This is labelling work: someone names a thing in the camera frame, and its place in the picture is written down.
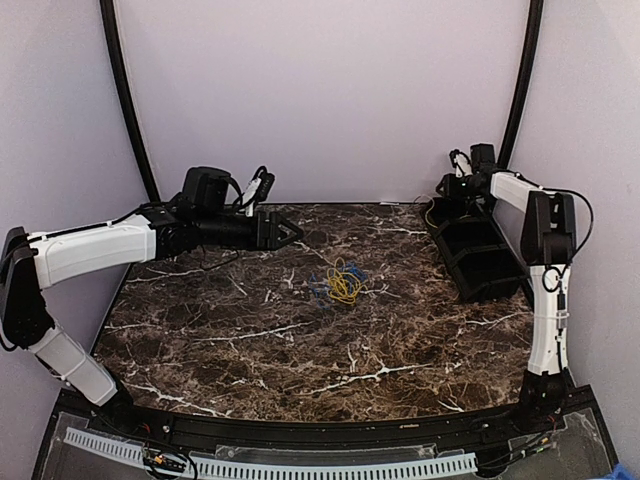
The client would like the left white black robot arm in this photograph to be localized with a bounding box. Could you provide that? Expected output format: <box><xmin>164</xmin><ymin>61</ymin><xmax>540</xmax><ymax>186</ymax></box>
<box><xmin>1</xmin><ymin>166</ymin><xmax>303</xmax><ymax>436</ymax></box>

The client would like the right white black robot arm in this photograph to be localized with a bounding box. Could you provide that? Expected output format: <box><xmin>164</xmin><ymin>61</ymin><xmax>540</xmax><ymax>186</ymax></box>
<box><xmin>436</xmin><ymin>144</ymin><xmax>586</xmax><ymax>434</ymax></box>

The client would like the black three-compartment bin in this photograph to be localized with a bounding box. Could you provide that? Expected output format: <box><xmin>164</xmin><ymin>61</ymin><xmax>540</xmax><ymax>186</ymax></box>
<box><xmin>421</xmin><ymin>197</ymin><xmax>526</xmax><ymax>303</ymax></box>

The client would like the blue object at corner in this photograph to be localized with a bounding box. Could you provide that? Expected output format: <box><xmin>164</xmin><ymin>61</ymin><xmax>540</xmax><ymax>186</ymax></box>
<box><xmin>610</xmin><ymin>464</ymin><xmax>639</xmax><ymax>480</ymax></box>

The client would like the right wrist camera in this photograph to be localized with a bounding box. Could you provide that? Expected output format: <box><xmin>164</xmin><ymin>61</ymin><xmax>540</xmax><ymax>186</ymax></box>
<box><xmin>449</xmin><ymin>149</ymin><xmax>473</xmax><ymax>178</ymax></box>

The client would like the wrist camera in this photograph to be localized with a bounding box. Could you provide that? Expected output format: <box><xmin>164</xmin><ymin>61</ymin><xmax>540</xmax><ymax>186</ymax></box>
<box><xmin>449</xmin><ymin>149</ymin><xmax>473</xmax><ymax>178</ymax></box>
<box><xmin>234</xmin><ymin>166</ymin><xmax>275</xmax><ymax>217</ymax></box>

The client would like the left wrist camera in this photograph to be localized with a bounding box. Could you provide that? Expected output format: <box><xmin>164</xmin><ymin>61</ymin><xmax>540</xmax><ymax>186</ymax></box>
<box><xmin>234</xmin><ymin>166</ymin><xmax>275</xmax><ymax>217</ymax></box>

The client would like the blue cable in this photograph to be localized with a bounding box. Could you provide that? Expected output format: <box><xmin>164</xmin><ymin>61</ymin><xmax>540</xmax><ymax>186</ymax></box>
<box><xmin>307</xmin><ymin>259</ymin><xmax>371</xmax><ymax>310</ymax></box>

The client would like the right black frame post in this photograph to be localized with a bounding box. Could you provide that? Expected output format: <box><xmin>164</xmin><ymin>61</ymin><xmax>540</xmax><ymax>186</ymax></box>
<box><xmin>497</xmin><ymin>0</ymin><xmax>544</xmax><ymax>168</ymax></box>

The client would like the black frame post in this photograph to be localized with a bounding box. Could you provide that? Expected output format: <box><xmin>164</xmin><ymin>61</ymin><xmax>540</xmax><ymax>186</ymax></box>
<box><xmin>99</xmin><ymin>0</ymin><xmax>160</xmax><ymax>202</ymax></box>
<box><xmin>497</xmin><ymin>0</ymin><xmax>544</xmax><ymax>168</ymax></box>

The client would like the black front rail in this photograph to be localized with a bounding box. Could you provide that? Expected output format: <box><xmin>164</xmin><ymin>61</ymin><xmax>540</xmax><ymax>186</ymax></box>
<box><xmin>59</xmin><ymin>389</ymin><xmax>596</xmax><ymax>456</ymax></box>

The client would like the white slotted cable duct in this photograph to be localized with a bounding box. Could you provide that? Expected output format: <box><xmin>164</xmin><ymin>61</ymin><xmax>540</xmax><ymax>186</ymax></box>
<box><xmin>64</xmin><ymin>427</ymin><xmax>477</xmax><ymax>479</ymax></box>

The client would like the left black frame post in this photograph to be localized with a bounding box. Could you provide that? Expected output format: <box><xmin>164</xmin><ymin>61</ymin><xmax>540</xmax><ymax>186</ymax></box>
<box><xmin>99</xmin><ymin>0</ymin><xmax>160</xmax><ymax>202</ymax></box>

